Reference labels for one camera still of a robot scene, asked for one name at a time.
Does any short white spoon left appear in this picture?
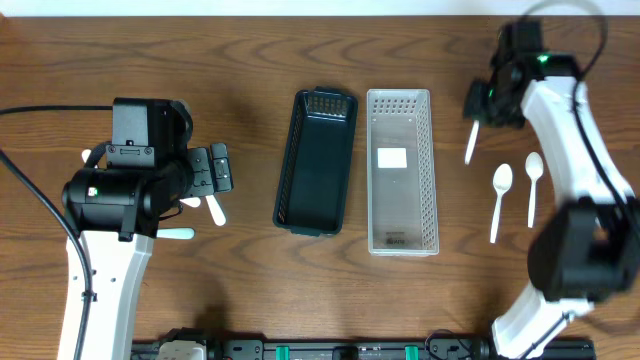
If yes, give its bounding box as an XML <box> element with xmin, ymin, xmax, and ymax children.
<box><xmin>181</xmin><ymin>197</ymin><xmax>201</xmax><ymax>208</ymax></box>

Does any black mounting rail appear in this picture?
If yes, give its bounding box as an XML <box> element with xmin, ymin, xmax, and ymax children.
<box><xmin>130</xmin><ymin>327</ymin><xmax>597</xmax><ymax>360</ymax></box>

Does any clear plastic basket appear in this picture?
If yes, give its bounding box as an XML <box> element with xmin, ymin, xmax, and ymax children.
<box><xmin>366</xmin><ymin>89</ymin><xmax>439</xmax><ymax>256</ymax></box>

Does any white plastic fork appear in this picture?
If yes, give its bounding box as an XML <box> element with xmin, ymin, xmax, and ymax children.
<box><xmin>81</xmin><ymin>149</ymin><xmax>92</xmax><ymax>163</ymax></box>
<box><xmin>205</xmin><ymin>195</ymin><xmax>227</xmax><ymax>226</ymax></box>

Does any fork with mint handle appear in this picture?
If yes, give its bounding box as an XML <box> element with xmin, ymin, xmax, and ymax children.
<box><xmin>157</xmin><ymin>228</ymin><xmax>195</xmax><ymax>240</ymax></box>

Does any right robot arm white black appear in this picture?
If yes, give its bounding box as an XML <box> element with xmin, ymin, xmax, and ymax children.
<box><xmin>463</xmin><ymin>16</ymin><xmax>639</xmax><ymax>359</ymax></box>

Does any white plastic spoon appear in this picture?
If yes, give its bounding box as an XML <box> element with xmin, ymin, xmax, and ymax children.
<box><xmin>490</xmin><ymin>163</ymin><xmax>513</xmax><ymax>244</ymax></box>
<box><xmin>525</xmin><ymin>152</ymin><xmax>544</xmax><ymax>228</ymax></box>
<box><xmin>464</xmin><ymin>120</ymin><xmax>480</xmax><ymax>165</ymax></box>

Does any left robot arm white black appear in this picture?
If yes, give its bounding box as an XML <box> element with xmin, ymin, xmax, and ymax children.
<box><xmin>57</xmin><ymin>98</ymin><xmax>233</xmax><ymax>359</ymax></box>

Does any dark green plastic basket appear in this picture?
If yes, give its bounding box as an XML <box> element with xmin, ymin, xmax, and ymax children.
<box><xmin>273</xmin><ymin>87</ymin><xmax>358</xmax><ymax>236</ymax></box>

